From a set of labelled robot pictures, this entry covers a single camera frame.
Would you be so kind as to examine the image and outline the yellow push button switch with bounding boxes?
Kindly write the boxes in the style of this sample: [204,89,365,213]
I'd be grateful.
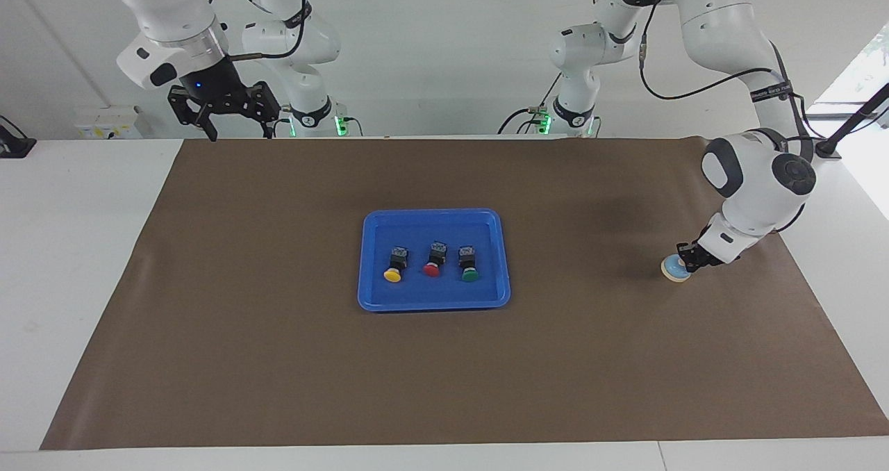
[383,247,409,283]

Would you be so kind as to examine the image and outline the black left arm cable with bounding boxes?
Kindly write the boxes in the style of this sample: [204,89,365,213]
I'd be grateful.
[594,0,829,159]

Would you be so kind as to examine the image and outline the black clamp stand base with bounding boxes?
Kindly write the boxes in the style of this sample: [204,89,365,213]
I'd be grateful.
[0,115,38,159]

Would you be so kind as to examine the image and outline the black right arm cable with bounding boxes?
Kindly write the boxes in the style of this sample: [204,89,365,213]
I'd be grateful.
[208,0,308,62]

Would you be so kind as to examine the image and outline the black left base cable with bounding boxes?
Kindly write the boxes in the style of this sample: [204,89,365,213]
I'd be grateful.
[497,75,562,136]

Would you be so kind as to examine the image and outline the white wall socket box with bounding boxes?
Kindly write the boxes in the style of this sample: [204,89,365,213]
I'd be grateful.
[75,106,144,140]

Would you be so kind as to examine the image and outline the light blue desk bell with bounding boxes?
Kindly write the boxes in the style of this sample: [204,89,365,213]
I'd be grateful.
[660,256,692,283]

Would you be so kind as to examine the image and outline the red push button switch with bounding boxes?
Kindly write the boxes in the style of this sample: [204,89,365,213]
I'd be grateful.
[423,242,449,278]

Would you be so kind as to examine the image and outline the blue plastic tray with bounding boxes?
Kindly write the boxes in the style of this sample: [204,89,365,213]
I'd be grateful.
[357,208,512,313]

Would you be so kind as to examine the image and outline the black slanted stand pole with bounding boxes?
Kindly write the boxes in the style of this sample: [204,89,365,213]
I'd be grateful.
[808,82,889,160]

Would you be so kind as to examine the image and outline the green push button switch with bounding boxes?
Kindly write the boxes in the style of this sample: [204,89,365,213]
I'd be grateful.
[458,246,481,283]

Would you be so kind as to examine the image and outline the brown table mat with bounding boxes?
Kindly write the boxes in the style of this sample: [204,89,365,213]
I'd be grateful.
[40,138,889,451]

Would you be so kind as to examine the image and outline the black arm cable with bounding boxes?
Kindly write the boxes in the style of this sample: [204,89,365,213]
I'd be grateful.
[594,0,829,159]
[208,0,308,62]

